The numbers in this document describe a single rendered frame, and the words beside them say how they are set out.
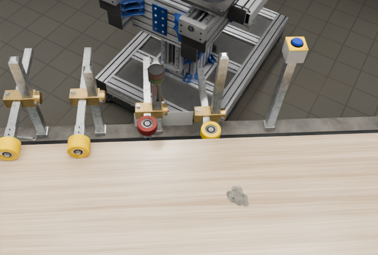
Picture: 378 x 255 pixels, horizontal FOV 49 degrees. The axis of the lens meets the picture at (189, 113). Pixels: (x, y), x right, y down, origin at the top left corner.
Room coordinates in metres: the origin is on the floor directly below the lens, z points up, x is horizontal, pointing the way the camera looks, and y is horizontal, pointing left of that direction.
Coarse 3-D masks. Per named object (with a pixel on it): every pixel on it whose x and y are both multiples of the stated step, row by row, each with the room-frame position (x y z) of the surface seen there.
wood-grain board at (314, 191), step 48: (48, 144) 0.82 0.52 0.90; (96, 144) 0.84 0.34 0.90; (144, 144) 0.86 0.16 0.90; (192, 144) 0.88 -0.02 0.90; (240, 144) 0.89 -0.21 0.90; (288, 144) 0.91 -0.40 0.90; (336, 144) 0.93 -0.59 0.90; (0, 192) 0.62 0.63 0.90; (48, 192) 0.63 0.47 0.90; (96, 192) 0.64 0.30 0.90; (144, 192) 0.66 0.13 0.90; (192, 192) 0.67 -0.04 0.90; (288, 192) 0.70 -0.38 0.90; (336, 192) 0.72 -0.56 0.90; (0, 240) 0.45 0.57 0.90; (48, 240) 0.46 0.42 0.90; (96, 240) 0.47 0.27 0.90; (144, 240) 0.49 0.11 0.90; (192, 240) 0.50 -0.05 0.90; (240, 240) 0.51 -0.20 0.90; (288, 240) 0.53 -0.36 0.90; (336, 240) 0.54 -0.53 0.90
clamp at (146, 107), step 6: (138, 102) 1.08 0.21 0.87; (144, 102) 1.08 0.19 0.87; (150, 102) 1.09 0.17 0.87; (162, 102) 1.09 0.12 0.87; (144, 108) 1.05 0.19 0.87; (150, 108) 1.06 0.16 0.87; (162, 108) 1.06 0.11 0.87; (138, 114) 1.03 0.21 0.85; (156, 114) 1.04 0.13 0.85; (162, 114) 1.05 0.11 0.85
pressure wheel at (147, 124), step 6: (138, 120) 0.96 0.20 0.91; (144, 120) 0.97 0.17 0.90; (150, 120) 0.97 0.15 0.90; (156, 120) 0.97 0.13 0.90; (138, 126) 0.94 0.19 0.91; (144, 126) 0.94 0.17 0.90; (150, 126) 0.94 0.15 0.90; (156, 126) 0.94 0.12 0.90; (144, 132) 0.91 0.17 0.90; (150, 132) 0.92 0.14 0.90
